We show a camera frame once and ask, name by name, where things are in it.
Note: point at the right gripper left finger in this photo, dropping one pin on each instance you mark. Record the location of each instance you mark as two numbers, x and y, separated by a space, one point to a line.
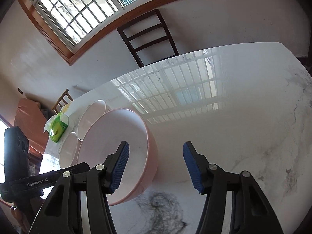
61 211

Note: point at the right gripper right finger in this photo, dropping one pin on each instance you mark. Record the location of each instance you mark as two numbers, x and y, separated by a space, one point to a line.
251 210

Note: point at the large pink bowl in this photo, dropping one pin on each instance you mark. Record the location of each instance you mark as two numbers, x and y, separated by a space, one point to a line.
103 139

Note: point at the small white ribbed bowl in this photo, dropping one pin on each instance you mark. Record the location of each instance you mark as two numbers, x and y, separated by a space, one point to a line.
68 150

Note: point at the green tissue pack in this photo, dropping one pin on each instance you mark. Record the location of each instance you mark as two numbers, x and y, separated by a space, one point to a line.
56 126

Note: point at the pink cloth covered furniture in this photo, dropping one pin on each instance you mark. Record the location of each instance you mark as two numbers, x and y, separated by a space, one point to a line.
31 121

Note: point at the light wooden chair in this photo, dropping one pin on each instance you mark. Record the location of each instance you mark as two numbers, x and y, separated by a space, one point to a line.
63 100

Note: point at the white plate with floral pattern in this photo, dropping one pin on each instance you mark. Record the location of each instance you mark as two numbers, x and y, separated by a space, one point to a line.
91 114

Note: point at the wooden framed window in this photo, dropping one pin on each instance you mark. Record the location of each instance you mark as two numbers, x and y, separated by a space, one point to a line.
74 26

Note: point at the dark wooden chair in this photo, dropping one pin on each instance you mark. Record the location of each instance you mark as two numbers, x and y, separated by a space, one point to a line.
148 38

